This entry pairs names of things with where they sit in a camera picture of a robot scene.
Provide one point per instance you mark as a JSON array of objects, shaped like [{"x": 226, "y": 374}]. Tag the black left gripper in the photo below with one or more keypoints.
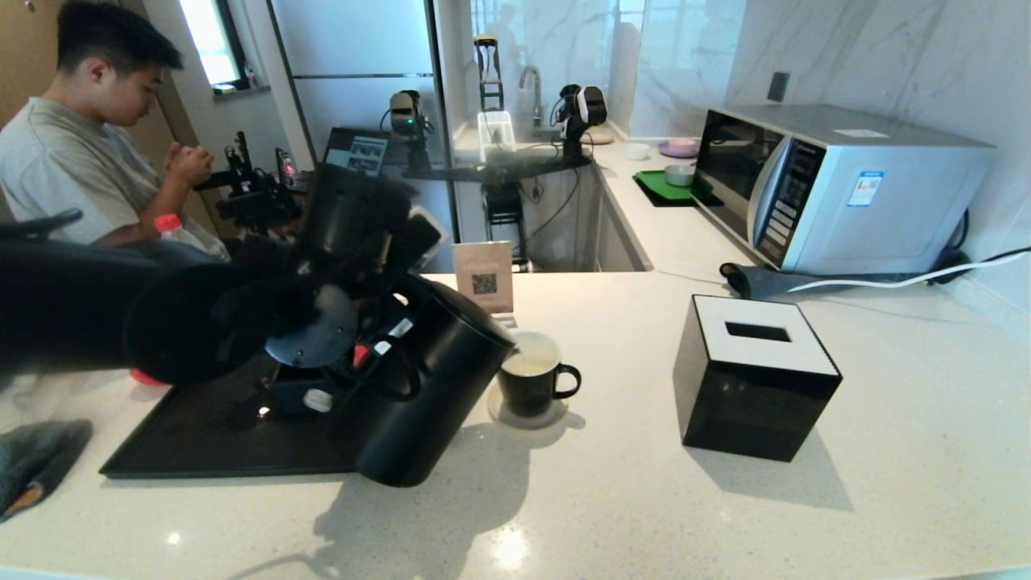
[{"x": 374, "y": 346}]

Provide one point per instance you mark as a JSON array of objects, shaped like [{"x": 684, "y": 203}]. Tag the black electric kettle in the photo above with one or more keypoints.
[{"x": 435, "y": 387}]

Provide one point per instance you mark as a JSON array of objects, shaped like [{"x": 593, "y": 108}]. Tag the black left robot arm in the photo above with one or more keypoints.
[{"x": 72, "y": 306}]

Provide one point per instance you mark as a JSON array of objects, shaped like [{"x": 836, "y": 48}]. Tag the grey robot arm green light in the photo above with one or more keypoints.
[{"x": 407, "y": 111}]

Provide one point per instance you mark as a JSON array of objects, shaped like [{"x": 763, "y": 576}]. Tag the black white robot arm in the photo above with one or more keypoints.
[{"x": 581, "y": 107}]

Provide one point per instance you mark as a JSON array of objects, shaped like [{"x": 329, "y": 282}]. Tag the QR code acrylic sign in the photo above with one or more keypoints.
[{"x": 483, "y": 266}]

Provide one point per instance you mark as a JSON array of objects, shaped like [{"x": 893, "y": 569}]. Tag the black mug white inside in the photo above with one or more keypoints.
[{"x": 532, "y": 391}]

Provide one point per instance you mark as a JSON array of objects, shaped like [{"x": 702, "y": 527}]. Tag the black laptop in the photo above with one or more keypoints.
[{"x": 358, "y": 149}]

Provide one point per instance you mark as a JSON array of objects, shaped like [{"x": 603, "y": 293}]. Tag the black serving tray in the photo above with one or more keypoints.
[{"x": 201, "y": 443}]

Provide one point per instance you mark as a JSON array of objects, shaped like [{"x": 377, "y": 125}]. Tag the clear water bottle red cap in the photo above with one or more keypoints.
[{"x": 181, "y": 235}]

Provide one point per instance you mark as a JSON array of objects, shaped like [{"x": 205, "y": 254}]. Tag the white plastic rack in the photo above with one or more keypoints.
[{"x": 495, "y": 131}]

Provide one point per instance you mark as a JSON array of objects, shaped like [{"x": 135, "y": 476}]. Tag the silver refrigerator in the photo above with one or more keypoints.
[{"x": 354, "y": 40}]

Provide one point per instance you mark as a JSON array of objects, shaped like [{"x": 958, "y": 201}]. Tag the chrome sink faucet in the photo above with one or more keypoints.
[{"x": 533, "y": 79}]

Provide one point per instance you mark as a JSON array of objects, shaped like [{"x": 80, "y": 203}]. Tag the green tray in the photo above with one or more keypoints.
[{"x": 656, "y": 185}]

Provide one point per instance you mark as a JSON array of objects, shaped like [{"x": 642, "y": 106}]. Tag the small white cup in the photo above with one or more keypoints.
[{"x": 636, "y": 151}]

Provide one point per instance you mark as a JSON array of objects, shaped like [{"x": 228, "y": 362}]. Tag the small pale bowl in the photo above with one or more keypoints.
[{"x": 679, "y": 175}]

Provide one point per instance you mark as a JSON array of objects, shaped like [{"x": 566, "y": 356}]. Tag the person in grey t-shirt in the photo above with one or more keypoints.
[{"x": 64, "y": 169}]

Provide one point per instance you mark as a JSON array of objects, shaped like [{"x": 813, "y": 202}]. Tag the dark grey towel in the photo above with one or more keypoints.
[{"x": 36, "y": 463}]

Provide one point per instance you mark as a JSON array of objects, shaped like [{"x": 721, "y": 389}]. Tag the purple plate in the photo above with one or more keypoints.
[{"x": 678, "y": 148}]

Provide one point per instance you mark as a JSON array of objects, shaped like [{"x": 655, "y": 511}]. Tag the black tissue box white lid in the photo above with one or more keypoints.
[{"x": 753, "y": 403}]

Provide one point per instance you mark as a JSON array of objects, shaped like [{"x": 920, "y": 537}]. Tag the silver microwave oven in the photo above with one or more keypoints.
[{"x": 870, "y": 201}]

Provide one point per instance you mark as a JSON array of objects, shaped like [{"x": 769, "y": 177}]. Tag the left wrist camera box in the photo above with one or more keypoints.
[{"x": 423, "y": 238}]

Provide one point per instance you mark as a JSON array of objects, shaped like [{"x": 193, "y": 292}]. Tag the black ladder-shaped frame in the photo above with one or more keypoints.
[{"x": 488, "y": 75}]

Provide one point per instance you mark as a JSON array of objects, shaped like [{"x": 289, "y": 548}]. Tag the window with black frame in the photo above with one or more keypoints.
[{"x": 211, "y": 40}]

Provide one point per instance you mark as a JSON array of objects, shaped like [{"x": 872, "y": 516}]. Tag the grey wall outlet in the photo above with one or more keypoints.
[{"x": 777, "y": 88}]

